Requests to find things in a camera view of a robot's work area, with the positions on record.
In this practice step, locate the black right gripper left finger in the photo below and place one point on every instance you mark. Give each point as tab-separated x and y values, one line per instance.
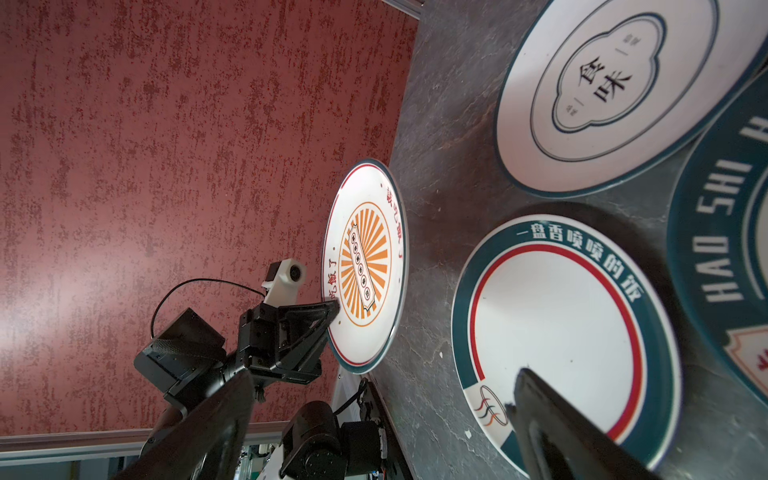
204	444

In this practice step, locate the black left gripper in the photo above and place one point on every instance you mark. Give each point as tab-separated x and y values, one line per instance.
284	344

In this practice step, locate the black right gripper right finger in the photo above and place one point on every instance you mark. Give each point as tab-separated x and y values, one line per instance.
557	442

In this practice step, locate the white plate orange sunburst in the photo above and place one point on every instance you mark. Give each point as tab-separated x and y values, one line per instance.
365	265

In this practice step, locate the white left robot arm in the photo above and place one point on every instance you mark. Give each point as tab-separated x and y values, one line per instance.
211	394

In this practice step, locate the green red rim plate left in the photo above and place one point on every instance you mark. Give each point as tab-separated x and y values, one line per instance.
551	294

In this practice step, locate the green rim hao shi plate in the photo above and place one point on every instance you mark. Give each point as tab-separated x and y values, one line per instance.
717	236

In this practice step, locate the white plate clover emblem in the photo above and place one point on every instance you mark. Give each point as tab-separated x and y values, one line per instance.
601	91

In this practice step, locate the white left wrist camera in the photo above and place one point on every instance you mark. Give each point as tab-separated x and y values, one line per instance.
282	282

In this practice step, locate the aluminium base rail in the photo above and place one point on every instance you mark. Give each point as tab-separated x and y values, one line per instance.
79	455

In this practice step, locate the left aluminium corner post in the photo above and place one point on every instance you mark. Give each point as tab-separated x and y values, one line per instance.
412	8

